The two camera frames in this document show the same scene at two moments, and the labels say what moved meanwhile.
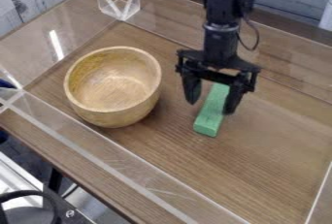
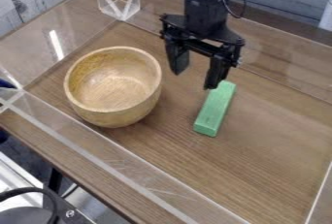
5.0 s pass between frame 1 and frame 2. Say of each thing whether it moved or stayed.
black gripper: moved
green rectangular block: stayed
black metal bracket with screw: stayed
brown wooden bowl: stayed
